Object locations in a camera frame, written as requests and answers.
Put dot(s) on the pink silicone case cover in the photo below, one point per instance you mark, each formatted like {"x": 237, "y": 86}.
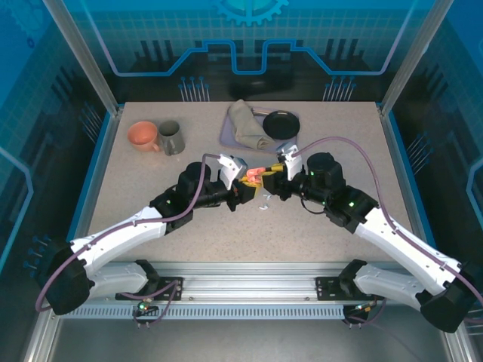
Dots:
{"x": 253, "y": 174}

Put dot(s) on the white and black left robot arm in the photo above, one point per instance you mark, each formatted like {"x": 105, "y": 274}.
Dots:
{"x": 120, "y": 234}

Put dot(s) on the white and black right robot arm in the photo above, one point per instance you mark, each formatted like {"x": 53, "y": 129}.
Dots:
{"x": 403, "y": 241}

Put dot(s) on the grey ceramic mug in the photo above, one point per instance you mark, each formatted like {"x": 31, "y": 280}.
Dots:
{"x": 171, "y": 141}

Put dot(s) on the black round plate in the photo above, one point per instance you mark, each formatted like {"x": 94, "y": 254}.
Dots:
{"x": 282, "y": 125}

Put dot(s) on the beige folded cloth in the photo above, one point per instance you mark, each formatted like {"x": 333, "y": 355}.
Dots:
{"x": 245, "y": 124}

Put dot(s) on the lavender plastic tray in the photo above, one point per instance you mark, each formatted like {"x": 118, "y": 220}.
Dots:
{"x": 226, "y": 132}

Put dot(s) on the metal cutlery piece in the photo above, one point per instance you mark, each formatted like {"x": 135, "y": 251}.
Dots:
{"x": 260, "y": 111}

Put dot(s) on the orange ceramic mug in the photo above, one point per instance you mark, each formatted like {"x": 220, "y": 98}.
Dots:
{"x": 141, "y": 134}

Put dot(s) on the small circuit board with LED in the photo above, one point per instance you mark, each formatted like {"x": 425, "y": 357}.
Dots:
{"x": 364, "y": 307}
{"x": 145, "y": 307}

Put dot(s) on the aluminium table side rail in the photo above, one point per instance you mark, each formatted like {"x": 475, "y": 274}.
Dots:
{"x": 102, "y": 151}
{"x": 399, "y": 151}

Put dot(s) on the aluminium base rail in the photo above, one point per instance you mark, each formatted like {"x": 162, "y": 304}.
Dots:
{"x": 249, "y": 283}

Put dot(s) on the aluminium frame post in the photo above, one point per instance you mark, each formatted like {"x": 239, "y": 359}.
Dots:
{"x": 415, "y": 56}
{"x": 83, "y": 56}

